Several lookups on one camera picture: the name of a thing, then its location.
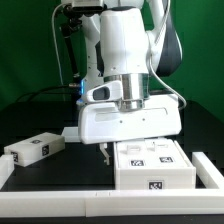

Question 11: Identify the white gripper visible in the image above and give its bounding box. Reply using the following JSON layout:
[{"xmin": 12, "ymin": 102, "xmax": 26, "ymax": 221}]
[{"xmin": 78, "ymin": 94, "xmax": 181, "ymax": 165}]

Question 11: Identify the white cabinet door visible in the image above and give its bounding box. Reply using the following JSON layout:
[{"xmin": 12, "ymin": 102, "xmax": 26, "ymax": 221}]
[
  {"xmin": 116, "ymin": 142, "xmax": 155, "ymax": 169},
  {"xmin": 146, "ymin": 139, "xmax": 188, "ymax": 168}
]

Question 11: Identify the white cabinet box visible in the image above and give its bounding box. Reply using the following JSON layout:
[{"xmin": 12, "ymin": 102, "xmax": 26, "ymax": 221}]
[{"xmin": 114, "ymin": 139, "xmax": 196, "ymax": 190}]

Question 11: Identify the white cabinet top block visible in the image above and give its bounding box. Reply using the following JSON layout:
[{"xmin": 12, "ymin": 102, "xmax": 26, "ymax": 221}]
[{"xmin": 4, "ymin": 132, "xmax": 65, "ymax": 167}]

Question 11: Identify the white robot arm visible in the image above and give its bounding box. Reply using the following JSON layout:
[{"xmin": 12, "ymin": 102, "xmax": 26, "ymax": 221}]
[{"xmin": 61, "ymin": 0, "xmax": 182, "ymax": 151}]

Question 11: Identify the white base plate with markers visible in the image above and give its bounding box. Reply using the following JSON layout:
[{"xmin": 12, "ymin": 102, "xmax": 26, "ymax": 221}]
[{"xmin": 62, "ymin": 127, "xmax": 80, "ymax": 143}]

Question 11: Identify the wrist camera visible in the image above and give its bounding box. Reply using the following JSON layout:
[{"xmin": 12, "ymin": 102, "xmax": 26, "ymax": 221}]
[{"xmin": 82, "ymin": 81, "xmax": 123, "ymax": 103}]

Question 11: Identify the black cable on table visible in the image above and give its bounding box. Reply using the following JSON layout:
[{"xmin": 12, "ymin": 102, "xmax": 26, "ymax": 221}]
[{"xmin": 15, "ymin": 84, "xmax": 83, "ymax": 103}]

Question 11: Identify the white U-shaped boundary frame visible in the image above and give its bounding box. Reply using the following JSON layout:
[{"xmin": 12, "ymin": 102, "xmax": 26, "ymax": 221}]
[{"xmin": 0, "ymin": 152, "xmax": 224, "ymax": 218}]

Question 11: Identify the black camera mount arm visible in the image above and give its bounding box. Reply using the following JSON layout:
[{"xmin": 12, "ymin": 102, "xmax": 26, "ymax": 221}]
[{"xmin": 60, "ymin": 5, "xmax": 82, "ymax": 83}]

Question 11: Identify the white cable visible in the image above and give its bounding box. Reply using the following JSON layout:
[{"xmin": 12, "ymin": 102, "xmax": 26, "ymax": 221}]
[{"xmin": 51, "ymin": 2, "xmax": 73, "ymax": 101}]

